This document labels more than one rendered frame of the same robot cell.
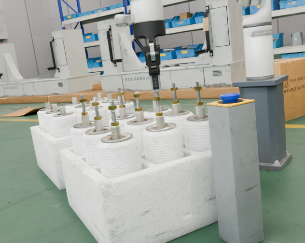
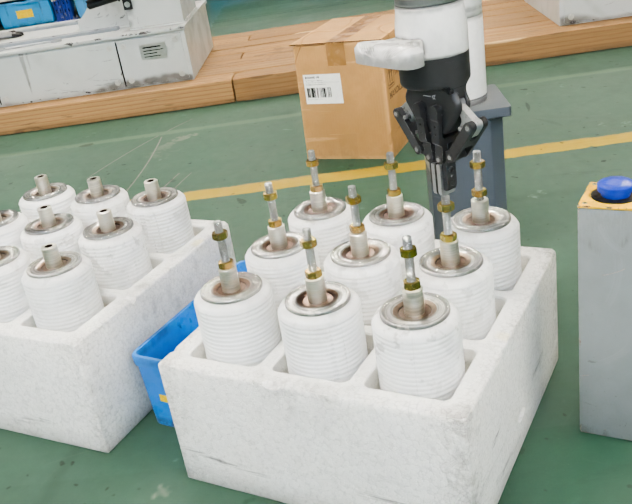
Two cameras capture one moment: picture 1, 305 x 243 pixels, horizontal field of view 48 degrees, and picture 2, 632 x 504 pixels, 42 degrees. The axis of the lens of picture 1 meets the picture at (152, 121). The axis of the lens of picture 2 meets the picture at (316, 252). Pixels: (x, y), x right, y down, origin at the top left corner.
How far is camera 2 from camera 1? 65 cm
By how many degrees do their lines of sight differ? 33
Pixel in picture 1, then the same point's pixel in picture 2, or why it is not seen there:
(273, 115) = (500, 172)
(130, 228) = (486, 477)
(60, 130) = (69, 309)
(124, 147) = (456, 329)
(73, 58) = not seen: outside the picture
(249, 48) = not seen: hidden behind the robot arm
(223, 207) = (601, 379)
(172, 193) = (512, 384)
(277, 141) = not seen: hidden behind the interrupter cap
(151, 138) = (460, 291)
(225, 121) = (630, 235)
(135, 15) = (429, 42)
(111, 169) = (436, 379)
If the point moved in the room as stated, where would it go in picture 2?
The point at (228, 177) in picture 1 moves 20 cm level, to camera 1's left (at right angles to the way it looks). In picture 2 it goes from (625, 327) to (505, 405)
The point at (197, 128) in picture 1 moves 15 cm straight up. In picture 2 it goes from (497, 245) to (491, 130)
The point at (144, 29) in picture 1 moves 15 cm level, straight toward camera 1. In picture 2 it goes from (450, 73) to (570, 91)
